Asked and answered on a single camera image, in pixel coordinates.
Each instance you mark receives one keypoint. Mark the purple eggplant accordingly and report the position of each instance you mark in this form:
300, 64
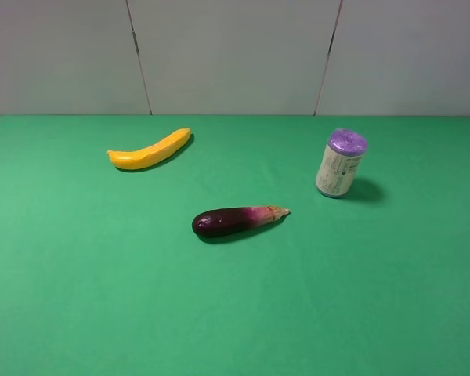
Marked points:
228, 221

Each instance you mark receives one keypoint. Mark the yellow banana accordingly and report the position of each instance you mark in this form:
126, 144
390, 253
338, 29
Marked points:
151, 155

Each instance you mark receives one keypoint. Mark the green table cloth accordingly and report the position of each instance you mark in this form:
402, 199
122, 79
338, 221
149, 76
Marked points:
102, 274

